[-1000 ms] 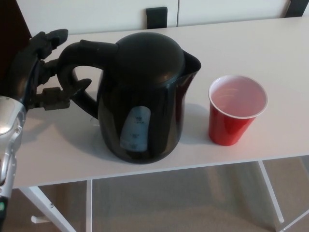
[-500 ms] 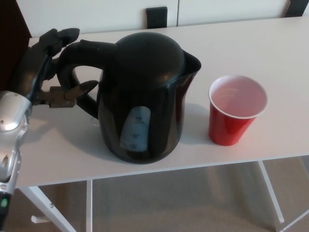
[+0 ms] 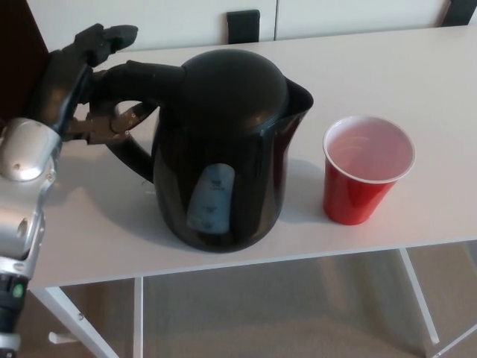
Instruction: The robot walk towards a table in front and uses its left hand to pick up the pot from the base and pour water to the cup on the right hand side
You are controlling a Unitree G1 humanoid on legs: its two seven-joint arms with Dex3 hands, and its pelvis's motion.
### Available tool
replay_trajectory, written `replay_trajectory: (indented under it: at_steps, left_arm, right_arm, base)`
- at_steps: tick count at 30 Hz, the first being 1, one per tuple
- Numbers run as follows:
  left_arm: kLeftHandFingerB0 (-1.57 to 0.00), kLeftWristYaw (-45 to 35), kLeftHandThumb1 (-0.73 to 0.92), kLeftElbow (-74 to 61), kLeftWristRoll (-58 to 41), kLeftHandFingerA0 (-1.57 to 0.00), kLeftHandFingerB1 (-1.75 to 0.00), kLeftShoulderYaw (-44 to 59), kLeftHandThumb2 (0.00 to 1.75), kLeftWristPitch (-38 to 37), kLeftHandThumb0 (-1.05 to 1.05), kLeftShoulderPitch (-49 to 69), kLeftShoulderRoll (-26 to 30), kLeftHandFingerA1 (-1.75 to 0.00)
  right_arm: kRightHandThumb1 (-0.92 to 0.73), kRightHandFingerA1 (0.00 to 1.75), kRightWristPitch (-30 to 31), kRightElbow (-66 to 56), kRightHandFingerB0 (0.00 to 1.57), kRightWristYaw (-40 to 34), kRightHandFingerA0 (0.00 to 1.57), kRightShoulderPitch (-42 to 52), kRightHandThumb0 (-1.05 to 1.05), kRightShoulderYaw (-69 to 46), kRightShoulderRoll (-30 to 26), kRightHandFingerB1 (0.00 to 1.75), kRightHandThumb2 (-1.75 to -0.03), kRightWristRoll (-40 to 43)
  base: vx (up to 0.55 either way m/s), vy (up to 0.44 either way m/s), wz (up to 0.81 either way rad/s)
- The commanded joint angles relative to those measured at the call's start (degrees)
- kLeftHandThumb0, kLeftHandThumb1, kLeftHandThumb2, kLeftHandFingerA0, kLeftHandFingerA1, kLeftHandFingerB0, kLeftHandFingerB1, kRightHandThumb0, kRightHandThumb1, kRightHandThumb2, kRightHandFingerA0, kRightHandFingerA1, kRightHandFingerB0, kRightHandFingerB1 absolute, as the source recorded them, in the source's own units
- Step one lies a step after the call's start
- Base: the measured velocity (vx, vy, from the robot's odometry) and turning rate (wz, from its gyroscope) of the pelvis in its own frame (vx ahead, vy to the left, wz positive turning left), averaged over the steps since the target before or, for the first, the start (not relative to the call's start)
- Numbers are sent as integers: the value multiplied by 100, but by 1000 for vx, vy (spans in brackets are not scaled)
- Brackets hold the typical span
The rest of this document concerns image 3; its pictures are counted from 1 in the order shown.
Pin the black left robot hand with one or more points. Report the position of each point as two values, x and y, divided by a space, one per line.
57 85

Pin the black electric kettle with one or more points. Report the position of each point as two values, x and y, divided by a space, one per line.
223 149

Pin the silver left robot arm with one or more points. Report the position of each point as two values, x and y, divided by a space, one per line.
22 194

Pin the red plastic cup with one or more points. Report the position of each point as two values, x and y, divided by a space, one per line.
354 197

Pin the dark brown wooden panel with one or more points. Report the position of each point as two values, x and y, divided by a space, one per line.
18 56

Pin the white table leg frame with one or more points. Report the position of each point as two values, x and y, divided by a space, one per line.
63 309
417 294

